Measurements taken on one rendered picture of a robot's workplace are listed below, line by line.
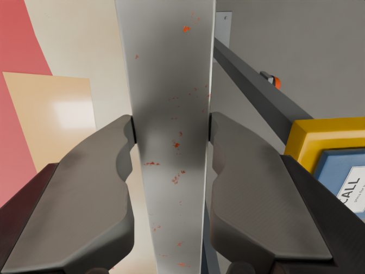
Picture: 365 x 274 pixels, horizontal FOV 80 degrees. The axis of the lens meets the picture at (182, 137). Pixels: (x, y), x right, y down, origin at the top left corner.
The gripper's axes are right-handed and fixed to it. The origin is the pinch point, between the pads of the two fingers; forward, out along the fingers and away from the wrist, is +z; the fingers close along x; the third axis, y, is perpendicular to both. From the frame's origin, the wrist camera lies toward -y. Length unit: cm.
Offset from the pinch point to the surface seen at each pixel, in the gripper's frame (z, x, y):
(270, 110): 22.9, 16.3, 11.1
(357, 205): 5.1, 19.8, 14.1
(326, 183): 5.0, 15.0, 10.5
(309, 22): 104, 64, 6
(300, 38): 104, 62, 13
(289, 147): 8.5, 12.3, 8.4
